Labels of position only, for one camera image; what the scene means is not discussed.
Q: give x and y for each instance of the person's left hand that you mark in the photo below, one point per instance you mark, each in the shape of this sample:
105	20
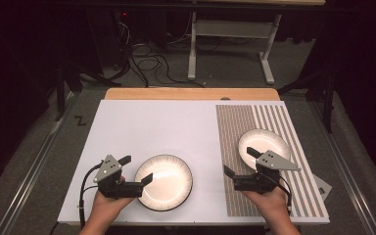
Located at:
109	205

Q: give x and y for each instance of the white plate with dark rim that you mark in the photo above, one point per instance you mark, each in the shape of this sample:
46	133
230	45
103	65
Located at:
171	192
262	140

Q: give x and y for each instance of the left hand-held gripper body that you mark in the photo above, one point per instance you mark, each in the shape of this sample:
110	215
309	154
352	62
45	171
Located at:
117	187

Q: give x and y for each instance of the metal floor rail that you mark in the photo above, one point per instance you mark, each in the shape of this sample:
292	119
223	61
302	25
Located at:
349	169
32	169

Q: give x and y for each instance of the desk with white metal legs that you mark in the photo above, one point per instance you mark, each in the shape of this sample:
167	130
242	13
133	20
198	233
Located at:
192	49

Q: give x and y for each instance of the black device with red light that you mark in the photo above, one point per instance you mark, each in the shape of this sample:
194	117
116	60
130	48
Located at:
124	19

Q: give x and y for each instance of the grey paper card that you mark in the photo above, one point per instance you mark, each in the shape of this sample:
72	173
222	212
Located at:
323	188

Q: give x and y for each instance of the black stand legs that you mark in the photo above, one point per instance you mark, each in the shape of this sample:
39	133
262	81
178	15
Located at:
326	94
78	78

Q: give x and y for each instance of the brown striped woven placemat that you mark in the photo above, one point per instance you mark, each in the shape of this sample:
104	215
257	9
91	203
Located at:
235	130

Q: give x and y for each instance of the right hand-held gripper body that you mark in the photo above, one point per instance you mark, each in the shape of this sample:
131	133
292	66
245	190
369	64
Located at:
258	181

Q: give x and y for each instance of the person's right hand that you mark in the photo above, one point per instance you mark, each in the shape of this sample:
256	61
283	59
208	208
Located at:
272	204

